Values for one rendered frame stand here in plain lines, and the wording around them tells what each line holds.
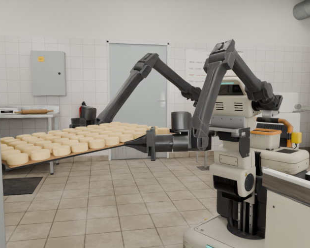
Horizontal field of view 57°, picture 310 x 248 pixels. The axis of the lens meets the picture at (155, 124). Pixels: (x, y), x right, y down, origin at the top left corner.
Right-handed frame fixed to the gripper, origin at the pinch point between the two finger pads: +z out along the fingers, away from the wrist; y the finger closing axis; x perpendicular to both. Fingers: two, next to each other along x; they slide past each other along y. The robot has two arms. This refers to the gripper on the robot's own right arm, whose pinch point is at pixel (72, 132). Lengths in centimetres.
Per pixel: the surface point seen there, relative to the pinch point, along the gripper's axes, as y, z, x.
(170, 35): 110, -409, 44
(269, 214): -26, 21, 74
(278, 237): -32, 25, 76
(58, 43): 93, -361, -141
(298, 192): -15, 30, 80
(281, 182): -14, 24, 77
